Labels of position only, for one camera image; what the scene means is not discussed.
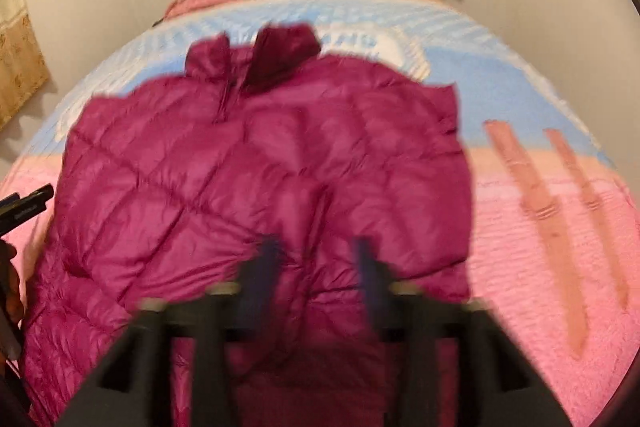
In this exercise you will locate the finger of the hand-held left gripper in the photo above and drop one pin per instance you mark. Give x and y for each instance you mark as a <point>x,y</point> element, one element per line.
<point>22,209</point>

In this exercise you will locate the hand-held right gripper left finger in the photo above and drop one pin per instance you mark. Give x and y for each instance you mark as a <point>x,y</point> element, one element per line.
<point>264,269</point>

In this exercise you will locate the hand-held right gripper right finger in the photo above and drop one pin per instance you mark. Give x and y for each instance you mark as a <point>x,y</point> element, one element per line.
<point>368,274</point>

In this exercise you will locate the magenta quilted down jacket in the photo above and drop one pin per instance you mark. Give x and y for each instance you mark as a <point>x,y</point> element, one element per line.
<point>240,167</point>

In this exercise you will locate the beige patterned window curtain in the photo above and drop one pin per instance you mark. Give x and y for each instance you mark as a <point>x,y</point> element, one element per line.
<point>17,62</point>

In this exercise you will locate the printed blue pink bed blanket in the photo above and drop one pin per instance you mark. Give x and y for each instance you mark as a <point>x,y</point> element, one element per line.
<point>530,227</point>

